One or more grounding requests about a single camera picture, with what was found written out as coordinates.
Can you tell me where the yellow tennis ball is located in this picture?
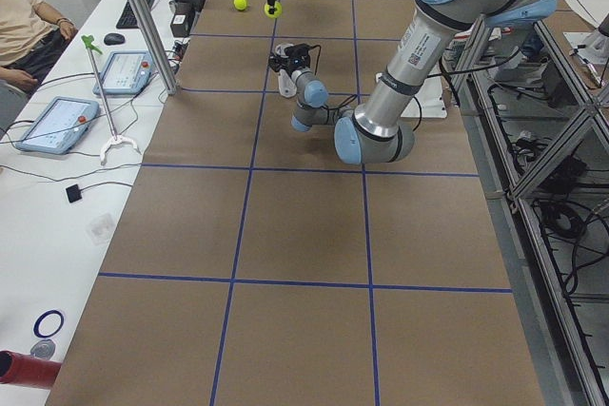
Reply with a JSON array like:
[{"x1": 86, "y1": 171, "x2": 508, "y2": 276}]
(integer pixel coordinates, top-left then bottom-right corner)
[
  {"x1": 264, "y1": 1, "x2": 283, "y2": 19},
  {"x1": 233, "y1": 0, "x2": 248, "y2": 11}
]

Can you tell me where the clear tennis ball can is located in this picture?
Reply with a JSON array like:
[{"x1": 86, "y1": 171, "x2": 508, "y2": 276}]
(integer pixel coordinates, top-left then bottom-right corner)
[{"x1": 275, "y1": 43, "x2": 297, "y2": 98}]

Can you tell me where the black box with label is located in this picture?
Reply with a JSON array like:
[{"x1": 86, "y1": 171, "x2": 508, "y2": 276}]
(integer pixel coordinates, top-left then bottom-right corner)
[{"x1": 170, "y1": 2, "x2": 195, "y2": 38}]

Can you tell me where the black keyboard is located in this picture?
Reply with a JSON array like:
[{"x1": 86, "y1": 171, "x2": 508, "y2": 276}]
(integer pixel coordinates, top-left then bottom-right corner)
[{"x1": 115, "y1": 0, "x2": 160, "y2": 30}]

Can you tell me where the black computer mouse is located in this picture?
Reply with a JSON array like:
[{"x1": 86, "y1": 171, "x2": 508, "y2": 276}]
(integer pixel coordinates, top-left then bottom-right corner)
[{"x1": 104, "y1": 32, "x2": 126, "y2": 46}]

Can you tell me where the far teach pendant tablet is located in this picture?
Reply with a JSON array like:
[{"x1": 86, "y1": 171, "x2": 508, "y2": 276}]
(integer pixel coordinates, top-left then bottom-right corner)
[{"x1": 94, "y1": 50, "x2": 155, "y2": 97}]

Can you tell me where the teach pendant tablet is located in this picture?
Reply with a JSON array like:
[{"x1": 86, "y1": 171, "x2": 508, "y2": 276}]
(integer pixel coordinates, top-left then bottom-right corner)
[
  {"x1": 94, "y1": 50, "x2": 155, "y2": 97},
  {"x1": 15, "y1": 97, "x2": 100, "y2": 155}
]

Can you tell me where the reacher grabber stick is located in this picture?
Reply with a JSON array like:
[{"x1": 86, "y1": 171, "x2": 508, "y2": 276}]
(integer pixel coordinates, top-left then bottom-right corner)
[{"x1": 81, "y1": 35, "x2": 140, "y2": 165}]

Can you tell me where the near teach pendant tablet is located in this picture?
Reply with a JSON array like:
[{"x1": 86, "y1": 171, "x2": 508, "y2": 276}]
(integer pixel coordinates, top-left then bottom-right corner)
[{"x1": 15, "y1": 97, "x2": 100, "y2": 155}]

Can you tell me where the seated person in beige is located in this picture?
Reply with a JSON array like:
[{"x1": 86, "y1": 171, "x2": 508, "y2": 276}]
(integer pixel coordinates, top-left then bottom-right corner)
[{"x1": 1, "y1": 0, "x2": 78, "y2": 95}]

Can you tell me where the clear plastic bag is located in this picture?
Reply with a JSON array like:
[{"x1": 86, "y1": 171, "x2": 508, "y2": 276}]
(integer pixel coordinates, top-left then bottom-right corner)
[{"x1": 87, "y1": 213, "x2": 116, "y2": 245}]

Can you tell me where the small black square pad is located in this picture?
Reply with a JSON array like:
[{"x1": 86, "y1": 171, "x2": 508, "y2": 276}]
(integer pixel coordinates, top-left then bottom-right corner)
[{"x1": 66, "y1": 184, "x2": 83, "y2": 203}]

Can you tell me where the red cylinder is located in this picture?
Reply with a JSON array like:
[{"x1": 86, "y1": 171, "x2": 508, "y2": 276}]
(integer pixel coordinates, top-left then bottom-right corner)
[{"x1": 1, "y1": 350, "x2": 62, "y2": 390}]

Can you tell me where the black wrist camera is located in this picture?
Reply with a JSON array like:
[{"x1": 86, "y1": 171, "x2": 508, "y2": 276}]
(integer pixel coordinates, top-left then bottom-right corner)
[{"x1": 285, "y1": 44, "x2": 311, "y2": 59}]

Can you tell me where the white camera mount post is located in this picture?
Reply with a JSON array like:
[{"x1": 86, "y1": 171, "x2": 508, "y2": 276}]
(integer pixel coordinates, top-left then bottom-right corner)
[{"x1": 402, "y1": 77, "x2": 447, "y2": 119}]

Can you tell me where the aluminium frame post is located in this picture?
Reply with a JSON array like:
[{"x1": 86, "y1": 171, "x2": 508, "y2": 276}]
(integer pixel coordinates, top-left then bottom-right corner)
[{"x1": 128, "y1": 0, "x2": 178, "y2": 95}]

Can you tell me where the blue tape ring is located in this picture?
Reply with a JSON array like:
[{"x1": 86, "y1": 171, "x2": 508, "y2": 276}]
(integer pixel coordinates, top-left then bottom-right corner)
[{"x1": 33, "y1": 309, "x2": 66, "y2": 338}]

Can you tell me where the aluminium side frame rail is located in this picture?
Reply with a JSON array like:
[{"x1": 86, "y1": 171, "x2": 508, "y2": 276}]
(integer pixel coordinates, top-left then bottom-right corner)
[{"x1": 457, "y1": 11, "x2": 608, "y2": 405}]

